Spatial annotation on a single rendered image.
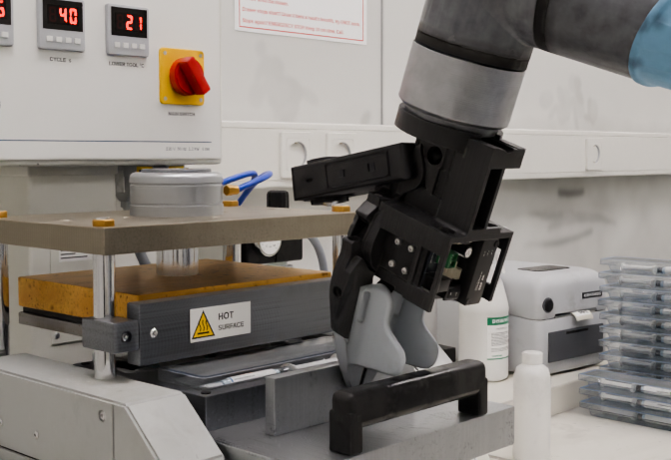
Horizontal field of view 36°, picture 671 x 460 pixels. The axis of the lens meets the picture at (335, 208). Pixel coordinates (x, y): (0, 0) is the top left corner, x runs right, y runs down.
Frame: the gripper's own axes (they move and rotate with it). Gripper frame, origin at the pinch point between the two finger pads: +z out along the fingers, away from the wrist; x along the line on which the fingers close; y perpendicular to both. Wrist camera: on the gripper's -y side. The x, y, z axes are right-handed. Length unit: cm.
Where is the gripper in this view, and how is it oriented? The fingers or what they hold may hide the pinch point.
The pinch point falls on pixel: (352, 370)
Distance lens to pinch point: 76.7
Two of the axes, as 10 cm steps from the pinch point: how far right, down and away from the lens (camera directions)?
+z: -2.5, 9.3, 2.8
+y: 6.8, 3.7, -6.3
